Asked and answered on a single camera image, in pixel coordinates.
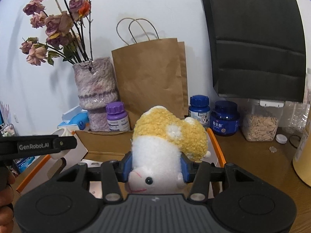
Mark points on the yellow thermos jug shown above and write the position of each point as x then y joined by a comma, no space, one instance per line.
303,155

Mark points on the pink white textured vase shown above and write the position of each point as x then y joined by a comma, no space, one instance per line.
94,85

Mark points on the yellow white plush toy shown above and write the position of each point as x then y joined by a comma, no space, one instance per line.
155,155

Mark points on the person's left hand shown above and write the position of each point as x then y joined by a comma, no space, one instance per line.
4,199

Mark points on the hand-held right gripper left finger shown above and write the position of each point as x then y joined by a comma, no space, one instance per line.
126,167

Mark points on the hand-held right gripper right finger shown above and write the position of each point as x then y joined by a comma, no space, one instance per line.
184,170

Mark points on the clear seed container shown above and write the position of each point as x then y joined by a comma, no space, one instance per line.
260,128

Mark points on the dried rose bouquet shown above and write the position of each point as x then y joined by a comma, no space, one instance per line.
58,24

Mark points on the dark blue jar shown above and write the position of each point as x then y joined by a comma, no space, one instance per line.
224,123

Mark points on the small clear disc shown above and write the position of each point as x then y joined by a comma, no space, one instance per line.
273,149

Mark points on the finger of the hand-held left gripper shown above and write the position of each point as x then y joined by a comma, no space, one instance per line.
66,144

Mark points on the black paper bag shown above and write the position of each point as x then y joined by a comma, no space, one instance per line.
255,53

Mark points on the purple cap bottle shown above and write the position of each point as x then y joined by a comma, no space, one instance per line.
117,121

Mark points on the blue cap white bottle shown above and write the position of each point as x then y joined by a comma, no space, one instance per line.
199,111

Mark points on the brown paper bag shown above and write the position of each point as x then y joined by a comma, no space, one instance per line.
150,77

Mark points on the orange cardboard box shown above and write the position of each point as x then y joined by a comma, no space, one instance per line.
102,143

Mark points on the blue white tissue pack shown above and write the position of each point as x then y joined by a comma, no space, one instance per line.
75,120

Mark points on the small white cap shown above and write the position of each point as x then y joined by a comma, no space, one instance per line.
281,138

